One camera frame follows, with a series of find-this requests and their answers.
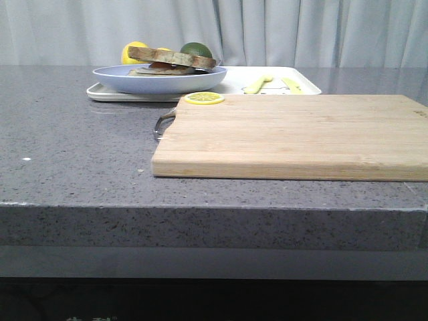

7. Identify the left yellow lemon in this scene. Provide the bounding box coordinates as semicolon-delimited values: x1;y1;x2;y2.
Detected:
120;41;150;66

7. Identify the grey white curtain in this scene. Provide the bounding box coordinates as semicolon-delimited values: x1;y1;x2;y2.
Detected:
1;1;427;68

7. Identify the metal cutting board handle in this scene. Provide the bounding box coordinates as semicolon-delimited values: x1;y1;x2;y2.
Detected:
152;108;177;141

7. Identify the wooden cutting board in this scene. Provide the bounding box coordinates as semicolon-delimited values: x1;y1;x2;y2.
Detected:
151;94;427;182

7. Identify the fried egg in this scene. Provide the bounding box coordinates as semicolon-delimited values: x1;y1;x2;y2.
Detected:
149;62;180;70

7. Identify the yellow plastic knife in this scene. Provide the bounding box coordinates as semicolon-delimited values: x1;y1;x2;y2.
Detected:
282;78;303;94

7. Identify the white rectangular tray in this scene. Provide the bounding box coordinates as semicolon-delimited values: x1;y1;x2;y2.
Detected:
86;65;322;103

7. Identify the light blue round plate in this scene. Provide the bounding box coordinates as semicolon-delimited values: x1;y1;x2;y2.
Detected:
93;64;227;94

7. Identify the yellow lemon slice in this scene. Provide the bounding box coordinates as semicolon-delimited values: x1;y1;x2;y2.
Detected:
184;92;225;105

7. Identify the yellow plastic spoon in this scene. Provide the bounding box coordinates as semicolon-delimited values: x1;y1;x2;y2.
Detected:
243;74;273;94

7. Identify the bread slice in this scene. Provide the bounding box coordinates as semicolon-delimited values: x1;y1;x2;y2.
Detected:
128;66;197;76
127;46;217;70

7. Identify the green lime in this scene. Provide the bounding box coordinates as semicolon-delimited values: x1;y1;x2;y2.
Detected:
180;42;213;58

